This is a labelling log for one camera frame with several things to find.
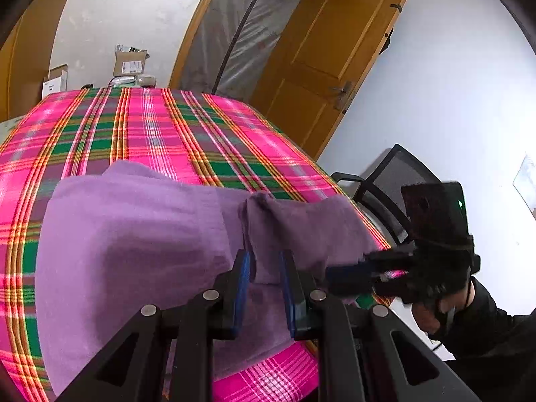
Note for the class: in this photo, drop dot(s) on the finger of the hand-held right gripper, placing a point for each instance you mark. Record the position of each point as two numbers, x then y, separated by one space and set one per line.
347 280
389 259

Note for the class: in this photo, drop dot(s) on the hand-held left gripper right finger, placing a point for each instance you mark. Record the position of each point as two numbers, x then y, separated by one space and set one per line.
289 293

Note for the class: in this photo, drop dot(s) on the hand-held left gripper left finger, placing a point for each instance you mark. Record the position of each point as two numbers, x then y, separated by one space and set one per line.
242 289

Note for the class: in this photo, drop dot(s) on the purple fleece pants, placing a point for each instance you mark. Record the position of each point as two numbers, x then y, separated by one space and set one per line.
146 238

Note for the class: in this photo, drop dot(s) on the person's right forearm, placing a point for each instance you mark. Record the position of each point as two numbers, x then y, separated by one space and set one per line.
490 335

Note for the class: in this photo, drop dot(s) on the person's right hand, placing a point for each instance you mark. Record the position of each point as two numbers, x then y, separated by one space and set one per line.
427 316

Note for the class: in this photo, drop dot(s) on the black mesh office chair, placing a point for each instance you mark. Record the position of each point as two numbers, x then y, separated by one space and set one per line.
389 176

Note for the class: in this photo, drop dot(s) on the pink green plaid bed sheet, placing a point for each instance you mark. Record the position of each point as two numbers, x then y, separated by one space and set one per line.
146 125

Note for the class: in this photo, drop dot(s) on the wooden door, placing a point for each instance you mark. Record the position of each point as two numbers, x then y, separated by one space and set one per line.
335 50

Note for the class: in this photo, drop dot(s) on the brown cardboard box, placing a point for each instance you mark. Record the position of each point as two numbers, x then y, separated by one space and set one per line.
132 65

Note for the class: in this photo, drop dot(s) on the grey plastic zip curtain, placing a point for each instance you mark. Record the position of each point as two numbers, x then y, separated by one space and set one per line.
251 29

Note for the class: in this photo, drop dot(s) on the white cardboard box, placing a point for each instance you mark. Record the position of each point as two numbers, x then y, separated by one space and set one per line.
55 80

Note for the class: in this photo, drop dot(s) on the wooden wardrobe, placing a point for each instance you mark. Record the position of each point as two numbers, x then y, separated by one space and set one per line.
29 50

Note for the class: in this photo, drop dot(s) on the grey wall plate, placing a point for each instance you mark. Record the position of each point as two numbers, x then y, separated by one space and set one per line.
526 188

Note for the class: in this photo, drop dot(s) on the wooden door frame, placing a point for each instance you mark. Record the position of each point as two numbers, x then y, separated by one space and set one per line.
197 29

